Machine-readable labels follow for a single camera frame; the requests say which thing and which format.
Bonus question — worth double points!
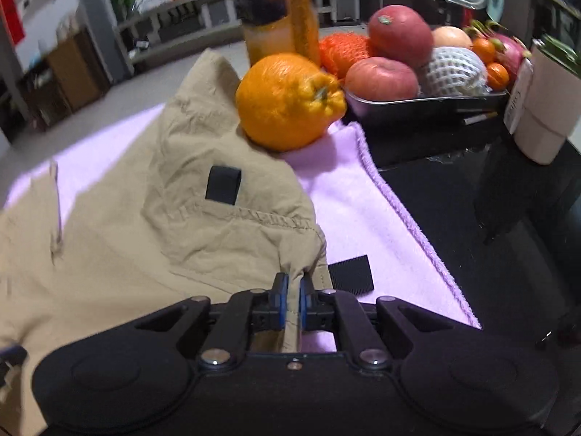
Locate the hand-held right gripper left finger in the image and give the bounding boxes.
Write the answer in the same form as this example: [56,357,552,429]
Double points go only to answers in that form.
[131,272,289,370]

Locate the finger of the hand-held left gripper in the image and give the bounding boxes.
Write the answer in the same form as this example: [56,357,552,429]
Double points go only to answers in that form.
[0,345,29,387]

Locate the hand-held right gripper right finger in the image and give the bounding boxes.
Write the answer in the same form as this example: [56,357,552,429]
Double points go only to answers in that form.
[300,272,459,370]

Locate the khaki pants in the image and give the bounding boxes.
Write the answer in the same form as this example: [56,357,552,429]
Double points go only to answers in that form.
[0,49,375,436]

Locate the pink towel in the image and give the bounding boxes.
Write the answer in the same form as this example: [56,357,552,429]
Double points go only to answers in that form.
[0,102,482,355]

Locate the large bumpy orange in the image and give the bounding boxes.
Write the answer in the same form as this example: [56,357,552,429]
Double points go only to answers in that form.
[235,53,348,153]

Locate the metal fruit tray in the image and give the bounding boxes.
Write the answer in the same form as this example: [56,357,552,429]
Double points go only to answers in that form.
[345,86,511,129]

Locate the orange mesh bag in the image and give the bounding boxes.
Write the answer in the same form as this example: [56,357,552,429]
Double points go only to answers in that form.
[318,33,375,83]

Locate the juice bottle with dark label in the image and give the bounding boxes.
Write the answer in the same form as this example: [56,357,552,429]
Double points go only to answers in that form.
[233,0,296,70]

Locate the fruit in white foam net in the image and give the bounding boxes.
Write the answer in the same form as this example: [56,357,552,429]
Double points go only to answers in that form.
[418,48,488,97]

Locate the brown wooden cabinet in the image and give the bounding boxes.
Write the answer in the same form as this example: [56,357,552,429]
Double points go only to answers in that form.
[18,29,112,119]

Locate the small tangerine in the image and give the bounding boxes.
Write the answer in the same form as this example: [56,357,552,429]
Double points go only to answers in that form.
[485,62,510,92]
[472,37,496,65]

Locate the pale yellow fruit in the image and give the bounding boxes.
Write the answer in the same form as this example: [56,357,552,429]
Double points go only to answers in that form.
[431,26,474,51]

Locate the grey low shelf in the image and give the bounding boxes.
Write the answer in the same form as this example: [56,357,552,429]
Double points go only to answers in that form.
[113,0,241,73]

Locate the beige plant pot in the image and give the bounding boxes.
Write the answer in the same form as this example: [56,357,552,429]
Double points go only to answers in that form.
[504,39,581,165]

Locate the pink dragon fruit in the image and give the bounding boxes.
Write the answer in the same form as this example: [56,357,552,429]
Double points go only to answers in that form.
[465,20,532,85]

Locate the red paper banner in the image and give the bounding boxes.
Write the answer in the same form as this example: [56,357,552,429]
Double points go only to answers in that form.
[0,0,25,41]

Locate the green leafy plant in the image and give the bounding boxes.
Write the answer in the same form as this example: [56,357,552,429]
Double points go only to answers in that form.
[540,34,581,71]

